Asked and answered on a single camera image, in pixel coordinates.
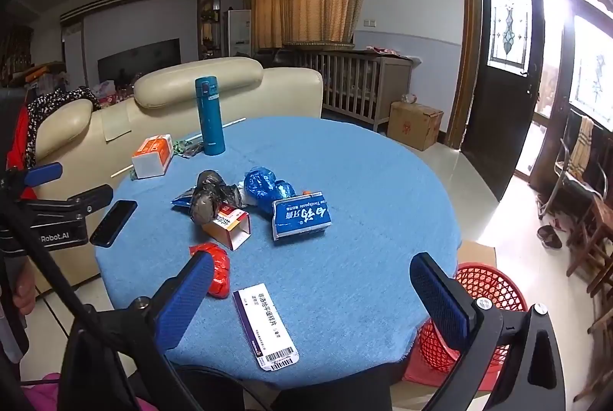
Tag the black smartphone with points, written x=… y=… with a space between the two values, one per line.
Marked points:
x=112 y=224

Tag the wooden baby crib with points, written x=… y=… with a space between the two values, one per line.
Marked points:
x=364 y=90

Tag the red garment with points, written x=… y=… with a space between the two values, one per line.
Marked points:
x=19 y=143

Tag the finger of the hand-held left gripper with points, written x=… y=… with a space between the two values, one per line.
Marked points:
x=45 y=174
x=91 y=196

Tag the brown cardboard box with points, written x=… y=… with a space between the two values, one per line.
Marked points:
x=412 y=126

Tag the striped beige scarf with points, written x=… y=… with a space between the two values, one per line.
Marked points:
x=582 y=143

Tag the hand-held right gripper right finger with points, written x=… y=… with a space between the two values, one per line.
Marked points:
x=440 y=296

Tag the grey black plastic bag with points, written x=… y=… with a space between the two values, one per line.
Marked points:
x=208 y=200

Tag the black and white floral cloth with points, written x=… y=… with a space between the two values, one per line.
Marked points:
x=48 y=104

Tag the blue toothpaste box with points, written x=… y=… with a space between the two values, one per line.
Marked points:
x=301 y=217

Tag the green wrapper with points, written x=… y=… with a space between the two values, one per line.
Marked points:
x=178 y=146

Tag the cream leather sofa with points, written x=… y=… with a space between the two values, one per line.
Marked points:
x=158 y=109

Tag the red plastic mesh basket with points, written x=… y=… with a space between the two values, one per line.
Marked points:
x=498 y=291

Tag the red and white medicine box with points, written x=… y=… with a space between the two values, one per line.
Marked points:
x=225 y=224

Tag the teal thermos bottle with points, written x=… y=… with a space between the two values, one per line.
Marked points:
x=210 y=123

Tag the black television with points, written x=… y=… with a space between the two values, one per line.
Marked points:
x=139 y=59

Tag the dark wooden shelf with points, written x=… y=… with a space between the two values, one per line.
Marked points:
x=17 y=52

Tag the red plastic bag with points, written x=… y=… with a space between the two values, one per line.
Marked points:
x=220 y=270

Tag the person's left hand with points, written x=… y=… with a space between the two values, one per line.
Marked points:
x=24 y=296

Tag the white standing air conditioner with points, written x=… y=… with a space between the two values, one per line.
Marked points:
x=239 y=32

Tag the dark wooden door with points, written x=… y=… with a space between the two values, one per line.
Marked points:
x=498 y=104

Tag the blue snack wrapper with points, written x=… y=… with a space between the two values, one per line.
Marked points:
x=182 y=199

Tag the display cabinet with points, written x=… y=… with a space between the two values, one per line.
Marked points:
x=208 y=28

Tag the pink cloth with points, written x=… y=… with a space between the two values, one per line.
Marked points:
x=385 y=51

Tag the woven tray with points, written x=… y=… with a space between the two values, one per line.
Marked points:
x=316 y=45

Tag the person's purple clothing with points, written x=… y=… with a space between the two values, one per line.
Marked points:
x=48 y=394

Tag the blue tablecloth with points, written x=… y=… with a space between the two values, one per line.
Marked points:
x=335 y=286

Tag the metal frame chair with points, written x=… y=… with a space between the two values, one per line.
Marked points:
x=574 y=183

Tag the white and purple medicine box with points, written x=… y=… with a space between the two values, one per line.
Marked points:
x=266 y=329

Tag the orange and white carton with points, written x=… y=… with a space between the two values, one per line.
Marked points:
x=151 y=162

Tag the blue plastic bag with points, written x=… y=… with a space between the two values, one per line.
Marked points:
x=261 y=188

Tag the small wooden stool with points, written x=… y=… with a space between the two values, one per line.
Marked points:
x=604 y=301

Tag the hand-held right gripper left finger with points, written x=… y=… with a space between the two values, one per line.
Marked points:
x=191 y=291

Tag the dark slipper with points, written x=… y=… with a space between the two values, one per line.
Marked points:
x=549 y=237

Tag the large wooden stool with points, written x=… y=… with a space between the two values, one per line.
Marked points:
x=594 y=224

